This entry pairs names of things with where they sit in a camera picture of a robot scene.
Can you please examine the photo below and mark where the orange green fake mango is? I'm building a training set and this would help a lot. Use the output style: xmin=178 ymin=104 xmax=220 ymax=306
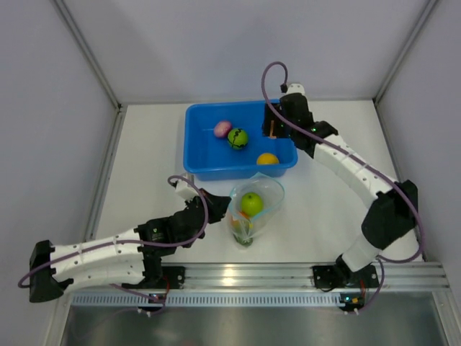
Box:
xmin=230 ymin=216 xmax=253 ymax=247

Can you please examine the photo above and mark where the green fake apple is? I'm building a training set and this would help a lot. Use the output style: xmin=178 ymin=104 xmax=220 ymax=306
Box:
xmin=241 ymin=192 xmax=264 ymax=217

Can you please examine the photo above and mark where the clear zip top bag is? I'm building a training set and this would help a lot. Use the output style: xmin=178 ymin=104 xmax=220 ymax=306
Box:
xmin=226 ymin=173 xmax=285 ymax=247

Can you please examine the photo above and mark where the yellow fake lemon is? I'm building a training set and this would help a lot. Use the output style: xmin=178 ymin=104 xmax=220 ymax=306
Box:
xmin=256 ymin=153 xmax=279 ymax=165

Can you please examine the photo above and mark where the green fake watermelon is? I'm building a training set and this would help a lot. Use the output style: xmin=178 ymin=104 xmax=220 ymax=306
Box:
xmin=228 ymin=128 xmax=249 ymax=150

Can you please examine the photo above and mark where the purple fake onion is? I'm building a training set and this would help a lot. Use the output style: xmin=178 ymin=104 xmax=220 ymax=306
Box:
xmin=213 ymin=120 xmax=233 ymax=138

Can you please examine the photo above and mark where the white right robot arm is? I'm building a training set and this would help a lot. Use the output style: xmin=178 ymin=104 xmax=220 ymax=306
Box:
xmin=262 ymin=92 xmax=419 ymax=290

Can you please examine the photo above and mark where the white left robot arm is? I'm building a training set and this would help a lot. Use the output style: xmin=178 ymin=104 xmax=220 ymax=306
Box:
xmin=27 ymin=189 xmax=231 ymax=303

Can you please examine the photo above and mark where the blue plastic bin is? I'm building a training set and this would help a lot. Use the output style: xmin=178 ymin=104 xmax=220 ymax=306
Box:
xmin=183 ymin=100 xmax=297 ymax=181

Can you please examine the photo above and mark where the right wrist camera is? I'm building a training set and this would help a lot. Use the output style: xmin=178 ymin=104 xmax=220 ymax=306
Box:
xmin=280 ymin=83 xmax=305 ymax=96

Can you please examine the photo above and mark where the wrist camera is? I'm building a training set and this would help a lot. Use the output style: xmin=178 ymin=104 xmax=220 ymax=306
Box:
xmin=280 ymin=83 xmax=305 ymax=96
xmin=175 ymin=173 xmax=198 ymax=201

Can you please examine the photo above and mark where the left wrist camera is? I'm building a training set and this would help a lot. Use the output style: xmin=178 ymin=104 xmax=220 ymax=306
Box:
xmin=175 ymin=173 xmax=198 ymax=201

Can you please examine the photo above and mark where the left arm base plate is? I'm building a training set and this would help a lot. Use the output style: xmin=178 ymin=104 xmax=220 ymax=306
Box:
xmin=122 ymin=266 xmax=186 ymax=290

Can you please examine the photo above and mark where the aluminium mounting rail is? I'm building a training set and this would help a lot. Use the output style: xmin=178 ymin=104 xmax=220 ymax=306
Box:
xmin=63 ymin=262 xmax=449 ymax=293

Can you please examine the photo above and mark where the white slotted cable duct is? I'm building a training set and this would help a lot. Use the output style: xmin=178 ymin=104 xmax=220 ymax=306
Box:
xmin=71 ymin=291 xmax=364 ymax=309

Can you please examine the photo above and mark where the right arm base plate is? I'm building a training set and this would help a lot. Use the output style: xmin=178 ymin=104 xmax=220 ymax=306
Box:
xmin=312 ymin=265 xmax=379 ymax=290

